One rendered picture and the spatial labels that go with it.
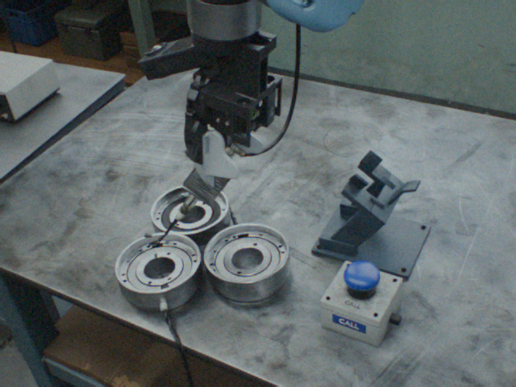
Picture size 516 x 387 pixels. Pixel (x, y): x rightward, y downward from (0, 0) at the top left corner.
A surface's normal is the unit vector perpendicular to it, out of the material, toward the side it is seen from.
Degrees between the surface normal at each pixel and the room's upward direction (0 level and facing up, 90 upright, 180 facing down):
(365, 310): 0
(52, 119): 0
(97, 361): 0
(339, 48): 90
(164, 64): 93
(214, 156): 87
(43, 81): 90
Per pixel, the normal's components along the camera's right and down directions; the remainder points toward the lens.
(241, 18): 0.48, 0.59
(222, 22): -0.04, 0.68
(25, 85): 0.90, 0.21
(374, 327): -0.50, 0.58
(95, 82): -0.09, -0.78
